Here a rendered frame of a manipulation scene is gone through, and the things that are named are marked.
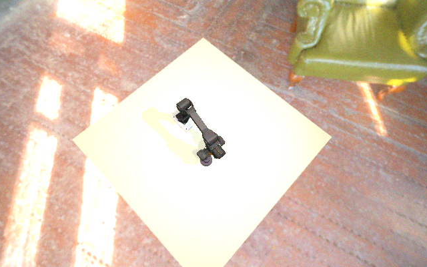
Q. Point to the dark grey stepped round pedestal with shaft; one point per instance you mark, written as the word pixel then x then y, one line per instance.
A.
pixel 207 161

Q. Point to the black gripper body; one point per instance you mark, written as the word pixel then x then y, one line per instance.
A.
pixel 203 154

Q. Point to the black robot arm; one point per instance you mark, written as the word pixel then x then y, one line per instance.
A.
pixel 211 139

